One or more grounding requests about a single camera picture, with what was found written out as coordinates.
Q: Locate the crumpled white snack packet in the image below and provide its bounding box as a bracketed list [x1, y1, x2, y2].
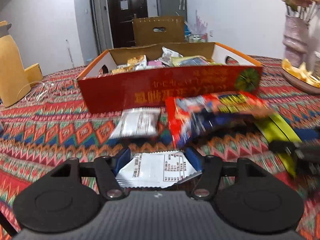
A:
[159, 46, 183, 67]

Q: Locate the orange-edged cardboard box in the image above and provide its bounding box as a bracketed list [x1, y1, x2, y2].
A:
[76, 42, 263, 114]

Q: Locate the white printed snack packet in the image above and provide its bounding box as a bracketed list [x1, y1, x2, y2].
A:
[109, 107, 162, 139]
[115, 150, 202, 189]

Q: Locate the pink snack packet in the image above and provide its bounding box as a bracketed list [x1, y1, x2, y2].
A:
[146, 59, 165, 68]

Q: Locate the brown cardboard carton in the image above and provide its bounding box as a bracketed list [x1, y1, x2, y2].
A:
[132, 16, 185, 47]

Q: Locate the patterned tablecloth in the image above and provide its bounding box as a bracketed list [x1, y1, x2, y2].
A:
[0, 55, 320, 240]

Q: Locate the pink vase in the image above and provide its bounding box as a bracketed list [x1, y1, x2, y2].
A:
[282, 15, 314, 69]

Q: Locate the yellow and blue snack packet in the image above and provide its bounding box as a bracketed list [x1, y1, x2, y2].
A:
[172, 56, 215, 67]

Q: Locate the pile of yellow chips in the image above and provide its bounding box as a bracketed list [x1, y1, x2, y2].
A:
[282, 59, 320, 85]

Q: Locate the orange and white snack packet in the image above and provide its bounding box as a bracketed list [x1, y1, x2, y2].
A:
[127, 55, 147, 71]
[111, 66, 137, 75]

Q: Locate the cluttered storage rack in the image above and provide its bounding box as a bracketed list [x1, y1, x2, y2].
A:
[185, 21, 209, 43]

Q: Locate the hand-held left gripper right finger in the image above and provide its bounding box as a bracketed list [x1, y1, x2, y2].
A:
[186, 147, 267, 201]

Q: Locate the dark interior door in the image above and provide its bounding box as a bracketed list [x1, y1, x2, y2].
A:
[89, 0, 102, 55]

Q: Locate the red snack bag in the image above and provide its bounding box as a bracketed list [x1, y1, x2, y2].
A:
[165, 92, 274, 149]

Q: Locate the yellow thermos jug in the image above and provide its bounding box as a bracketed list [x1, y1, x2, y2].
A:
[0, 21, 32, 107]

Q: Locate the white cable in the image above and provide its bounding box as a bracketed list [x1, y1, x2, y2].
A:
[17, 80, 54, 100]

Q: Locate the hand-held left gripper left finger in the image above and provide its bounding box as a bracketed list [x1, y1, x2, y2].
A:
[50, 147, 131, 200]

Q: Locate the bowl of chips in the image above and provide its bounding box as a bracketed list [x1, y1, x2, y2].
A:
[281, 65, 320, 95]

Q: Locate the yellow-green packet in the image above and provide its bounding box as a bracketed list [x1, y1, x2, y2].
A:
[256, 112, 303, 179]

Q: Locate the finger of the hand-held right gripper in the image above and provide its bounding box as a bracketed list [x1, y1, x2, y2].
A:
[269, 141, 303, 155]

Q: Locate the dark entrance door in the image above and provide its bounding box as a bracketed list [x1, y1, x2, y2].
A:
[107, 0, 148, 48]

